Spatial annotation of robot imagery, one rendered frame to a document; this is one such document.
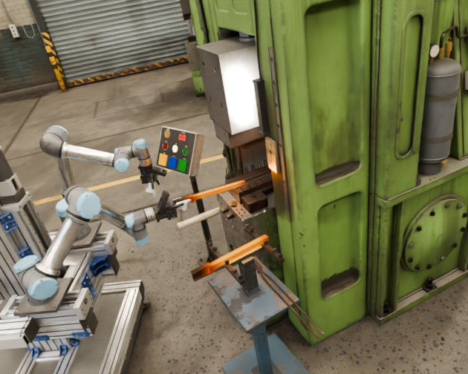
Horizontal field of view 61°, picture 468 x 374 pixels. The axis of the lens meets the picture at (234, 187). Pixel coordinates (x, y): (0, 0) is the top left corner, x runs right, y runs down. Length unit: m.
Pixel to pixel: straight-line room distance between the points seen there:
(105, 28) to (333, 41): 8.33
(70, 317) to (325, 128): 1.57
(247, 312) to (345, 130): 0.99
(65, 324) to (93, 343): 0.51
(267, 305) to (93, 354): 1.22
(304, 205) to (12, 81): 9.08
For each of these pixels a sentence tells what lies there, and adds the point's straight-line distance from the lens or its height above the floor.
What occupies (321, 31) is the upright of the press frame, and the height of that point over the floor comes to 1.81.
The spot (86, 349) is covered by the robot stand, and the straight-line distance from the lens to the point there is 2.78.
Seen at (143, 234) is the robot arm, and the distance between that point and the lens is 2.19.
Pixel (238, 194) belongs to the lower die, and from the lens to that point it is 2.23.
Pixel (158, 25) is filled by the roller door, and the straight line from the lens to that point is 9.86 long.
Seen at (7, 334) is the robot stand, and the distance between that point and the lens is 2.34.
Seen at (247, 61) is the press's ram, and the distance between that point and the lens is 1.95.
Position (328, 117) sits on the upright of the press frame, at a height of 1.43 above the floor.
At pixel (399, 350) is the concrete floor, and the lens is 2.70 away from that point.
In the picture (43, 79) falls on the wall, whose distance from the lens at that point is 10.28.
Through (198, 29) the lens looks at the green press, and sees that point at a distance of 6.77.
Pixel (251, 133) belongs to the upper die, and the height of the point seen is 1.32.
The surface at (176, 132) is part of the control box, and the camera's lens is 2.67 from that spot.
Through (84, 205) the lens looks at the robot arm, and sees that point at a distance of 1.92.
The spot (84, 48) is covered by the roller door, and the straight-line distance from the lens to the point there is 9.96.
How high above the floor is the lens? 2.16
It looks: 31 degrees down
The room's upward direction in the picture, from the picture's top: 10 degrees counter-clockwise
